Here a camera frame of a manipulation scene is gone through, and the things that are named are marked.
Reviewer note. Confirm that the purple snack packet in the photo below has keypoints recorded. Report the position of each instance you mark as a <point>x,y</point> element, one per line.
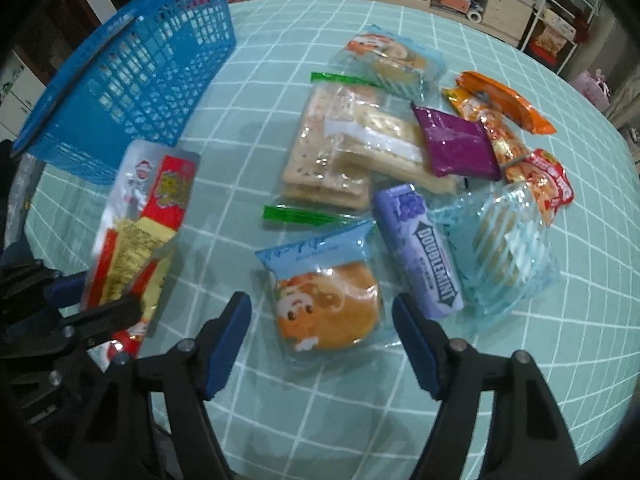
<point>455,145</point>

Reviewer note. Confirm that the clear blue cookie packet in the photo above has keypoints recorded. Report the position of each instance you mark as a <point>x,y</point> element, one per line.
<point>500,245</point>

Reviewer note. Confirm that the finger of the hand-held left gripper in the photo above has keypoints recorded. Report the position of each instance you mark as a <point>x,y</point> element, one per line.
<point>65,287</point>
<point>110,315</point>

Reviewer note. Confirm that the white metal rack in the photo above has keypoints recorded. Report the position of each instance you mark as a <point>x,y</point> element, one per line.
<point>537,10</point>

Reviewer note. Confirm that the red chip packet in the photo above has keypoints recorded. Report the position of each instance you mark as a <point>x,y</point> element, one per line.
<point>547,185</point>

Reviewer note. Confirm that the orange snack packet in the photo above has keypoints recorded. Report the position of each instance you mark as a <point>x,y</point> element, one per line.
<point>505,95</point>

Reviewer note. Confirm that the green-edged clear cracker packet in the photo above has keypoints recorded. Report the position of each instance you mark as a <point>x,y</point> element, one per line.
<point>310,160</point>

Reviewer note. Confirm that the beige box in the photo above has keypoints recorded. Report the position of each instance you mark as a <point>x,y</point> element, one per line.
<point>557,17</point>

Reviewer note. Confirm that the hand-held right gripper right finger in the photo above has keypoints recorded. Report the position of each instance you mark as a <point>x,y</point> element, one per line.
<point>417,350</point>

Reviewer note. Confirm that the purple chewing gum pack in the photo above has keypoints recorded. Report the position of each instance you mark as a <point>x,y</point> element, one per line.
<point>420,255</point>

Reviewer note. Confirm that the white paper roll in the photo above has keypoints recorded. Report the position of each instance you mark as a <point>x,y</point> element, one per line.
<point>474,12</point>

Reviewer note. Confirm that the white-label clear cracker packet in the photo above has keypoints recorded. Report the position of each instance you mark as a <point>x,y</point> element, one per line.
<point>385,140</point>

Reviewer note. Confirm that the red and white snack packet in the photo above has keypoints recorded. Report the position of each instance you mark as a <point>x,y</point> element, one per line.
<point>145,220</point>

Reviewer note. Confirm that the yellow snack packet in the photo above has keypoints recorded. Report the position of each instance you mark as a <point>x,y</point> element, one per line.
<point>492,127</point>

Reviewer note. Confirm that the blue cartoon cake packet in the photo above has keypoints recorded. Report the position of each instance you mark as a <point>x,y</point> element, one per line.
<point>325,300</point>
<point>395,60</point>

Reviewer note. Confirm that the blue plastic basket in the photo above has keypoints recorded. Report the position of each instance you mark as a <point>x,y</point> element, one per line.
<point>150,75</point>

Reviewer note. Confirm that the pink bag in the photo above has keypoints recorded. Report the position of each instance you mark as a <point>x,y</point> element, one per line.
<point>590,87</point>

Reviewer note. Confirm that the green checkered tablecloth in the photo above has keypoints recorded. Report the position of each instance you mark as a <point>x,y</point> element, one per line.
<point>280,25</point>

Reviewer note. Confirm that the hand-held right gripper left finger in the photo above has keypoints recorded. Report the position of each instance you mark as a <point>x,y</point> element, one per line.
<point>227,347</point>

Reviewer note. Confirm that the snack picture box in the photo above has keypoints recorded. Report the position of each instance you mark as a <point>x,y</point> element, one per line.
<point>550,40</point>

